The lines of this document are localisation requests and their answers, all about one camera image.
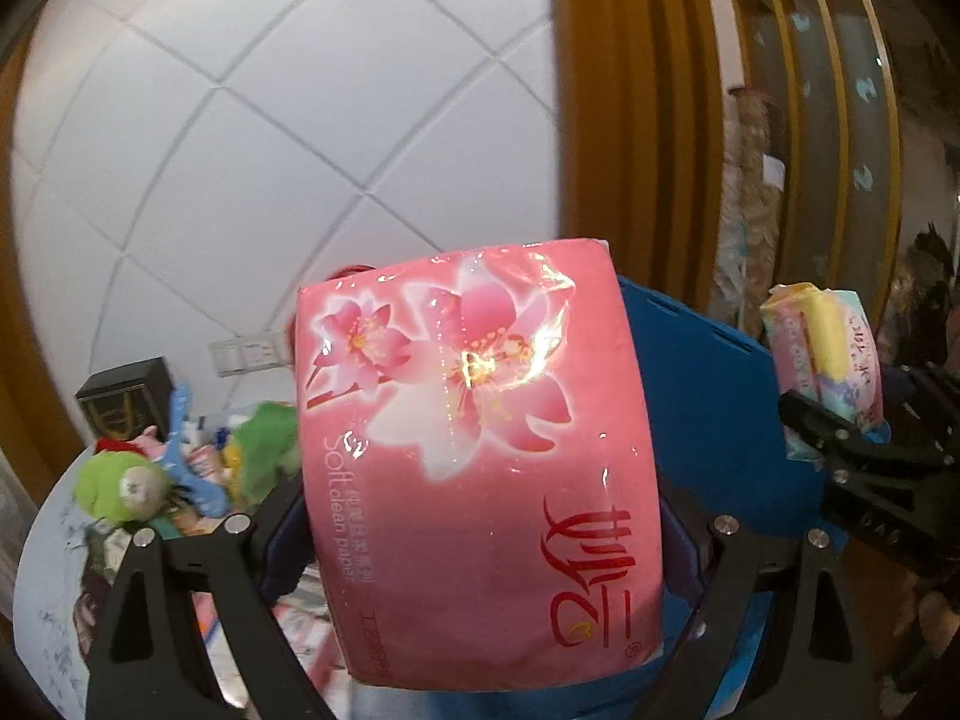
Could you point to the wooden framed glass partition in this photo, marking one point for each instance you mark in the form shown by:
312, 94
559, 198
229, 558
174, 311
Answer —
840, 127

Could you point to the green hooded plush doll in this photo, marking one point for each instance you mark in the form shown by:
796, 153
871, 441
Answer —
112, 487

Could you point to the light blue plastic tool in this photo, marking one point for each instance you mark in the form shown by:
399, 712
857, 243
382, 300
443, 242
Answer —
184, 457

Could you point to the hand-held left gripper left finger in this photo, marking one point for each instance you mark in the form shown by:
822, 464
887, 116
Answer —
289, 540

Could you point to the pink floral tissue pack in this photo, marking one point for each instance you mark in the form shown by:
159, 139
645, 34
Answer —
480, 465

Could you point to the labelled floral fabric roll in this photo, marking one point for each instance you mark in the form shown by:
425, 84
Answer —
765, 240

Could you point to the red plush toy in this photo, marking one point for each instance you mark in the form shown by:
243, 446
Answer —
120, 448

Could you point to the pastel tissue pack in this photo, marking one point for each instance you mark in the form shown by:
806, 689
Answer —
817, 337

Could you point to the black box gold print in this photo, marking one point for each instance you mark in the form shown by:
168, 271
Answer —
124, 397

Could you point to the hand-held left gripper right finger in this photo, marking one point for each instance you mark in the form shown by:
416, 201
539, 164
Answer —
682, 547

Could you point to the white wall socket panel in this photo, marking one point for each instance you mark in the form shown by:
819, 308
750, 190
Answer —
247, 354

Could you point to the blue plastic bin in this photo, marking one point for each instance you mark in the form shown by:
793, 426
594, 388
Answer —
712, 405

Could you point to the green cloth toy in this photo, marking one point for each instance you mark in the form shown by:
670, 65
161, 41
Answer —
266, 450

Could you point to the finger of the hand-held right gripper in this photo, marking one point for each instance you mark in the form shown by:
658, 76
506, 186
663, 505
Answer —
840, 435
922, 390

